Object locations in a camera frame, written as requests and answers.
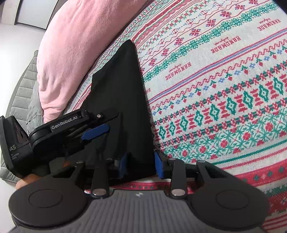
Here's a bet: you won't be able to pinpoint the black pants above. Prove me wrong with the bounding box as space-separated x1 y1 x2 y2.
82 39 156 186

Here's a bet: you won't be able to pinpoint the person's left hand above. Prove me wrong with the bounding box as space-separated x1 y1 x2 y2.
16 175 41 189

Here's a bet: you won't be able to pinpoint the patterned knit-print bed cover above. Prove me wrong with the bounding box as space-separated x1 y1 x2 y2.
63 0 287 233

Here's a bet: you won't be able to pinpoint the padded grey headboard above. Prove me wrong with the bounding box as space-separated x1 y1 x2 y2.
6 50 39 119

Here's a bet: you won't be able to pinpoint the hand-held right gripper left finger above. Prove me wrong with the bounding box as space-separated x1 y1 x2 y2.
52 152 129 199

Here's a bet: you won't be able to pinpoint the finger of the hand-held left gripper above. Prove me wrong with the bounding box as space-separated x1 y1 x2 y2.
81 109 120 130
65 124 111 155

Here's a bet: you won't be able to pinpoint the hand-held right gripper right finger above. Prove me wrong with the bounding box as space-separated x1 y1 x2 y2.
154 150 226 199

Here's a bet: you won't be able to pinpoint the pink fleece blanket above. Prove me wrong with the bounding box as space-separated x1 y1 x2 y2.
36 0 155 122

